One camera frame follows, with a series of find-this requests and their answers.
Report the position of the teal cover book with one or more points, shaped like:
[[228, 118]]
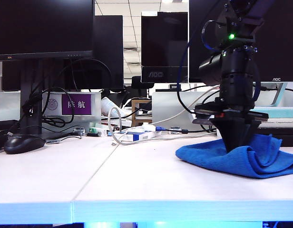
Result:
[[282, 112]]

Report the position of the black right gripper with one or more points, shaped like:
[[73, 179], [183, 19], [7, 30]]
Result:
[[234, 109]]

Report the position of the large black AOC monitor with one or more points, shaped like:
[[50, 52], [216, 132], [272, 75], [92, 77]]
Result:
[[279, 47]]

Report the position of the blue microfibre rag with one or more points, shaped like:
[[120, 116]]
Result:
[[208, 156]]

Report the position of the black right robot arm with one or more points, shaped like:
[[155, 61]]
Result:
[[237, 71]]

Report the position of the small black AOC monitor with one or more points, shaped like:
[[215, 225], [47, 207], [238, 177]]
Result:
[[164, 42]]

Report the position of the black computer mouse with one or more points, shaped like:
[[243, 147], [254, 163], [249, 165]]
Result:
[[22, 143]]

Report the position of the black office chair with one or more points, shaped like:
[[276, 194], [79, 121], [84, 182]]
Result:
[[140, 84]]

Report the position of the small clear container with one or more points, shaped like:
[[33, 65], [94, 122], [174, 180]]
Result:
[[79, 131]]

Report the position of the white cover book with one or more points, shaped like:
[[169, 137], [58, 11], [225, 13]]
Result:
[[284, 123]]

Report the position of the silver teal monitor stand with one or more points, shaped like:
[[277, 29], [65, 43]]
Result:
[[278, 95]]

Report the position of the white plastic bag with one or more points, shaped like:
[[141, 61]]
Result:
[[108, 105]]

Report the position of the blue VGA connector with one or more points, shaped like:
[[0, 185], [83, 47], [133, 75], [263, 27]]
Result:
[[160, 129]]

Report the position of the plain black monitor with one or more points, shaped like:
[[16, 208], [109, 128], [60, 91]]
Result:
[[108, 47]]

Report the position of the blue white box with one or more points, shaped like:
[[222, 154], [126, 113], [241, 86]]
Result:
[[139, 136]]

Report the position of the black monitor stand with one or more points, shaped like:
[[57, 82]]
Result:
[[30, 78]]

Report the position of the white plug adapter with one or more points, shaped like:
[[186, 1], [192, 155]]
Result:
[[149, 127]]

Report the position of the green white small box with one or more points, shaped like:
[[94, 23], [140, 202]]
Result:
[[96, 132]]

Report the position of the wooden shelf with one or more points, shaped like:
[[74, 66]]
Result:
[[134, 111]]

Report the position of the black monitor with button row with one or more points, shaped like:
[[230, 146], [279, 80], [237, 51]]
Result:
[[41, 28]]

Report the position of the purple name sign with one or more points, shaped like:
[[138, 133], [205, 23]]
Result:
[[76, 104]]

